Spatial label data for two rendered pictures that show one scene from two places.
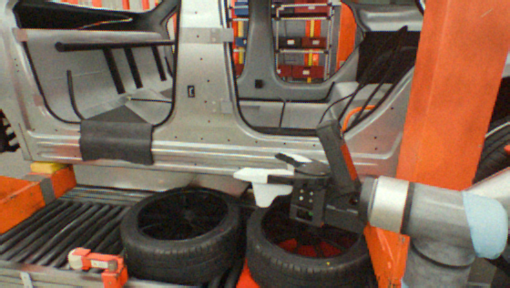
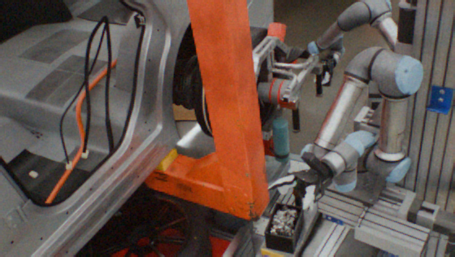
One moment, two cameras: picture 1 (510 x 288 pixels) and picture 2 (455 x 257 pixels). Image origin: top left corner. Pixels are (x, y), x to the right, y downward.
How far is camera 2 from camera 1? 1.31 m
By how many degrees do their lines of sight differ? 58
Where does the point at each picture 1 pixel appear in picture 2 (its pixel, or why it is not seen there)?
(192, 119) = not seen: outside the picture
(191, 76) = not seen: outside the picture
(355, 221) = (329, 180)
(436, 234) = (353, 161)
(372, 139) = (144, 126)
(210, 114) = (10, 233)
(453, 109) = (245, 89)
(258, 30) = not seen: outside the picture
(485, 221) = (359, 146)
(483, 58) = (246, 55)
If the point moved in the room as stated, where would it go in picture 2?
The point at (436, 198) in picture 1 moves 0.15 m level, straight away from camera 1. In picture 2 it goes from (346, 150) to (314, 131)
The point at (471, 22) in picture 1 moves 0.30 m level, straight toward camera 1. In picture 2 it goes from (238, 41) to (294, 68)
